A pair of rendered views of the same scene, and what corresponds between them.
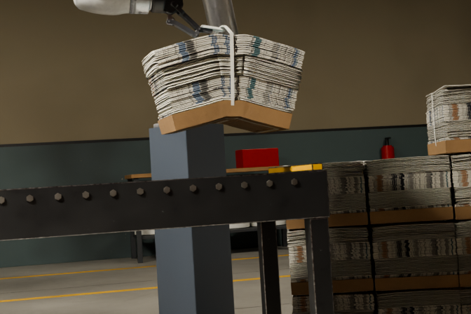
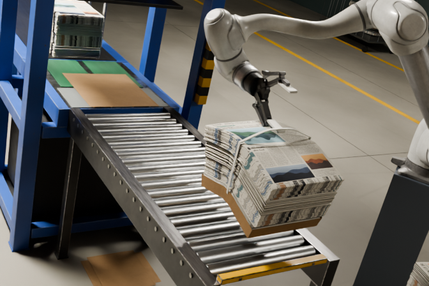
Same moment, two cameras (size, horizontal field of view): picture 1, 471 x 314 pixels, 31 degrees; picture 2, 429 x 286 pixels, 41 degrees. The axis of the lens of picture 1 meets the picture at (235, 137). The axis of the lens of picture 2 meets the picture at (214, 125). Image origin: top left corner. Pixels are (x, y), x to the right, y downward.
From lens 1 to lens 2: 2.43 m
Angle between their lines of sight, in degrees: 71
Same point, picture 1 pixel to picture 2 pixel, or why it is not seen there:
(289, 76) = (258, 200)
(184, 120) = (205, 182)
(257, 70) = (245, 180)
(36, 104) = not seen: outside the picture
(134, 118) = not seen: outside the picture
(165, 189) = (147, 218)
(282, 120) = (246, 228)
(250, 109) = (233, 205)
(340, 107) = not seen: outside the picture
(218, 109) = (220, 189)
